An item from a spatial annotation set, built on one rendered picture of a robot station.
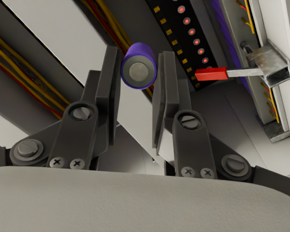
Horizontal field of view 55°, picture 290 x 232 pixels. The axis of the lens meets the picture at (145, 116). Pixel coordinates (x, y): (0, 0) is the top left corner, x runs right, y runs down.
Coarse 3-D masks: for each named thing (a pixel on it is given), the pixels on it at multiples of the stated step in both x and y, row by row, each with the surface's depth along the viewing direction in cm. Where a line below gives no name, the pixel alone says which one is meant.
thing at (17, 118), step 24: (0, 48) 49; (0, 72) 46; (24, 72) 47; (0, 96) 43; (24, 96) 48; (48, 96) 50; (0, 120) 36; (24, 120) 45; (48, 120) 52; (0, 144) 39
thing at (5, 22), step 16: (112, 0) 42; (128, 0) 42; (144, 0) 42; (0, 16) 46; (128, 16) 44; (144, 16) 44; (0, 32) 49; (16, 32) 48; (128, 32) 47; (144, 32) 46; (160, 32) 46; (16, 48) 51; (32, 48) 51; (160, 48) 49; (32, 64) 54; (48, 64) 54; (176, 64) 51; (48, 80) 57; (64, 80) 57; (224, 80) 53; (64, 96) 61; (80, 96) 60
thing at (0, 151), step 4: (0, 148) 9; (4, 148) 10; (0, 152) 9; (4, 152) 9; (8, 152) 10; (0, 156) 9; (4, 156) 9; (8, 156) 9; (0, 160) 9; (4, 160) 9; (8, 160) 9; (0, 164) 9; (4, 164) 9; (8, 164) 9; (12, 164) 9
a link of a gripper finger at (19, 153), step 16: (112, 48) 13; (112, 64) 12; (96, 80) 12; (112, 80) 11; (96, 96) 10; (112, 96) 11; (112, 112) 11; (48, 128) 10; (112, 128) 12; (16, 144) 9; (32, 144) 9; (48, 144) 10; (96, 144) 11; (112, 144) 12; (16, 160) 9; (32, 160) 9
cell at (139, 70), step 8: (136, 48) 15; (144, 48) 15; (128, 56) 13; (136, 56) 13; (144, 56) 13; (152, 56) 14; (128, 64) 13; (136, 64) 13; (144, 64) 13; (152, 64) 13; (128, 72) 13; (136, 72) 13; (144, 72) 13; (152, 72) 13; (128, 80) 14; (136, 80) 13; (144, 80) 14; (152, 80) 14; (136, 88) 14; (144, 88) 14
